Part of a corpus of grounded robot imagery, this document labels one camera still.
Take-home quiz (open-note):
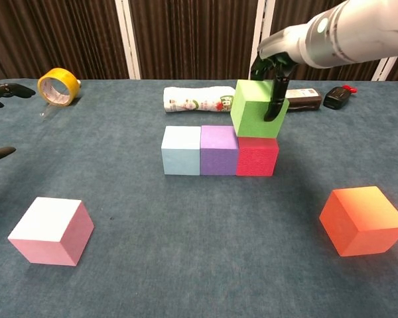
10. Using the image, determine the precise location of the yellow tape roll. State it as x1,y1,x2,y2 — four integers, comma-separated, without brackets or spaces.
36,68,81,107

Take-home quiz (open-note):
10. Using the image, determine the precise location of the white labelled drink bottle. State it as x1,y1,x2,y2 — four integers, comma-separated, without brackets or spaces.
163,85,237,115

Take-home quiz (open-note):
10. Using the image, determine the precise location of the light blue foam cube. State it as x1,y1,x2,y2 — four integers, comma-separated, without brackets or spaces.
161,125,202,176

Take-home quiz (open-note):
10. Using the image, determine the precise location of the small black bottle red cap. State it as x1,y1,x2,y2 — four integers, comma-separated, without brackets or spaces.
322,85,358,110

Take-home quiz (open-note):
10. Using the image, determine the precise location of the pink foam cube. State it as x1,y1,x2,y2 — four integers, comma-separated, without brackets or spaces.
7,196,95,267

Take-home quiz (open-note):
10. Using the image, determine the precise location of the red foam cube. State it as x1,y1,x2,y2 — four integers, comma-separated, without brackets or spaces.
235,136,280,177

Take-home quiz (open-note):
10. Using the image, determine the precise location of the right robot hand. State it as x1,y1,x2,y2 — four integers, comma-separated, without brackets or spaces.
249,23,311,123

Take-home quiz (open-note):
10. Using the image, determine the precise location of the orange foam cube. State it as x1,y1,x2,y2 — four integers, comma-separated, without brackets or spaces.
318,185,398,258

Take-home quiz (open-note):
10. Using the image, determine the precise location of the teal felt table mat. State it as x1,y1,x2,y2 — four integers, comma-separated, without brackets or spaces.
0,78,398,318

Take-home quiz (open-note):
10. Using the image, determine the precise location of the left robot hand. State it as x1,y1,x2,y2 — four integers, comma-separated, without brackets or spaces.
0,82,36,162

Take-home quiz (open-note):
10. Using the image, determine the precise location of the brown medicine bottle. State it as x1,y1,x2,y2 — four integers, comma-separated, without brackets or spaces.
284,87,322,113

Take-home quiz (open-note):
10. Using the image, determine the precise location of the green foam cube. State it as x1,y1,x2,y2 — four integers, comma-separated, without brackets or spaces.
230,79,291,139

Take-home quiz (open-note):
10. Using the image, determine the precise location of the purple foam cube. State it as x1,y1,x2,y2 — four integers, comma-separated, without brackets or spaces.
200,125,240,176

